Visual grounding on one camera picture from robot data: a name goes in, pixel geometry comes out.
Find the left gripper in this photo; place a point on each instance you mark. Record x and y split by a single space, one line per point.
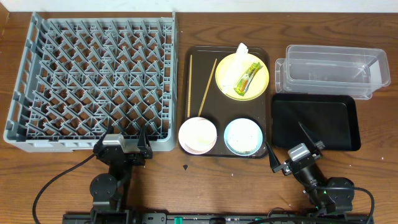
143 151

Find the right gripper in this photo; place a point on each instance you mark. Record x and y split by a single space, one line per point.
274 162

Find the light blue bowl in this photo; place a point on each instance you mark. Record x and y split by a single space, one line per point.
243 137

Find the pink white bowl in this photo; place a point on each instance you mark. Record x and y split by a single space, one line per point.
197 135

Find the green yellow snack wrapper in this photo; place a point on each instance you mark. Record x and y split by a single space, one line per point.
241 87

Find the wooden chopstick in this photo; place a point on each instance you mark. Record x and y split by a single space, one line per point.
207 88
189 86

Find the white napkin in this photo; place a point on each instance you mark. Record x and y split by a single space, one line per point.
233 72

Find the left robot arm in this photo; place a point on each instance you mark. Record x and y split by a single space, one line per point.
107 189

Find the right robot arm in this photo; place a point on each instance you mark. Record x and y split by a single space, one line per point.
330 196

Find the black waste tray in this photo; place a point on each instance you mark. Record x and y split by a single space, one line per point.
333 118

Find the grey plastic dish rack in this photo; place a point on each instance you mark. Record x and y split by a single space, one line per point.
78 77

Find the clear plastic bin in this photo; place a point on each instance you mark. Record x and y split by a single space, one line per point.
332 70

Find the dark brown serving tray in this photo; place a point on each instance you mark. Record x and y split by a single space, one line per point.
220 109

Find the yellow round plate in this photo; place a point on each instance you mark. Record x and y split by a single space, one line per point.
258 84

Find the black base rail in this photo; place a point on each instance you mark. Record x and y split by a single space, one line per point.
155 218

